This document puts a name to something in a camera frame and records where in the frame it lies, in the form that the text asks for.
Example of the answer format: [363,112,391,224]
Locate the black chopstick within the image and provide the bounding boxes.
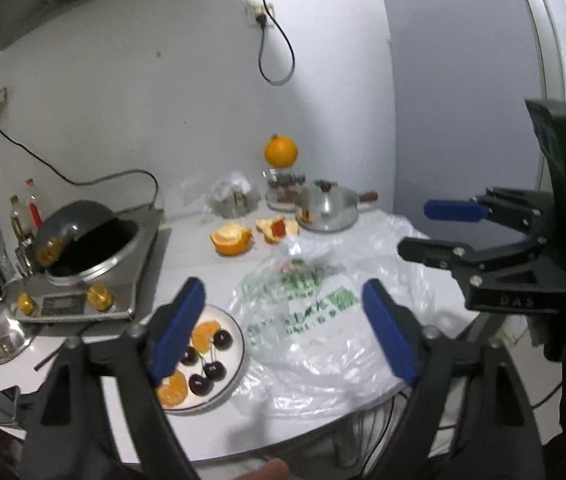
[34,347,66,372]

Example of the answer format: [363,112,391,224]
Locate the black stove power cable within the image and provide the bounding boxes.
[0,102,160,211]

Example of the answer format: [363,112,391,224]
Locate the peeled orange segment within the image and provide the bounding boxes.
[157,371,188,408]
[192,322,223,353]

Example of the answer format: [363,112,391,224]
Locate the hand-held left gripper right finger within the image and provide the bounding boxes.
[361,278,546,480]

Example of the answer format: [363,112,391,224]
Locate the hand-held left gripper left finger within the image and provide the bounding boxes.
[23,276,208,480]

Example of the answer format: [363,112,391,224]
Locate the orange peel piece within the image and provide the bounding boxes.
[255,215,301,245]

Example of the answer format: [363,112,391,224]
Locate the steel pot with lid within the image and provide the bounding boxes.
[295,180,379,233]

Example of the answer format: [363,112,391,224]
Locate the white refrigerator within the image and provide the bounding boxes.
[375,0,566,241]

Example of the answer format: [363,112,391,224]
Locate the yellow cap bottle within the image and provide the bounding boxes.
[9,195,31,246]

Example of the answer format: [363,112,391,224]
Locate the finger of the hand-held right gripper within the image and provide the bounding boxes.
[398,236,546,287]
[423,186,555,234]

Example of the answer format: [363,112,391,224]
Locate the black hanging cable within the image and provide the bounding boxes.
[250,0,296,86]

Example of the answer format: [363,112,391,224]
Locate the clear printed plastic bag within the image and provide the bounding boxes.
[228,212,464,418]

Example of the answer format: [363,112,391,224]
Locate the steel pot lid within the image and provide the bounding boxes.
[0,299,36,366]

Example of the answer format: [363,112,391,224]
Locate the grey wok with wooden handle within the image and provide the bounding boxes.
[28,200,121,268]

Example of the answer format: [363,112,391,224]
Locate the steel induction stove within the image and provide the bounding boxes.
[0,205,165,323]

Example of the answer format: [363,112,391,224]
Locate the half orange peel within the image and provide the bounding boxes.
[209,222,254,257]

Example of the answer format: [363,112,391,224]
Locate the steel cup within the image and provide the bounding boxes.
[223,190,254,218]

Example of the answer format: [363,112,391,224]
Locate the whole orange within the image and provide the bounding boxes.
[264,134,298,168]

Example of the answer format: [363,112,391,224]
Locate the white plate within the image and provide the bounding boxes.
[154,304,247,413]

